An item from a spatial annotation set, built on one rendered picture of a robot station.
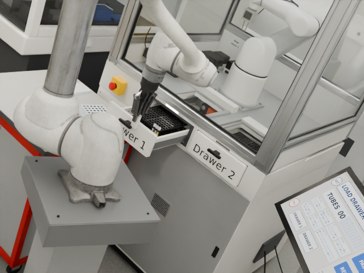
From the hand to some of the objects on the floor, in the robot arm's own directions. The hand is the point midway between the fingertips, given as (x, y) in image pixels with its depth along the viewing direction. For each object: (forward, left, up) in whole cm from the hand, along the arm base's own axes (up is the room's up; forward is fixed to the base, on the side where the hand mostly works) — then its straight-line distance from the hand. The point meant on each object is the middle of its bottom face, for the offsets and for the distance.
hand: (135, 121), depth 218 cm
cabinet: (+67, +33, -94) cm, 120 cm away
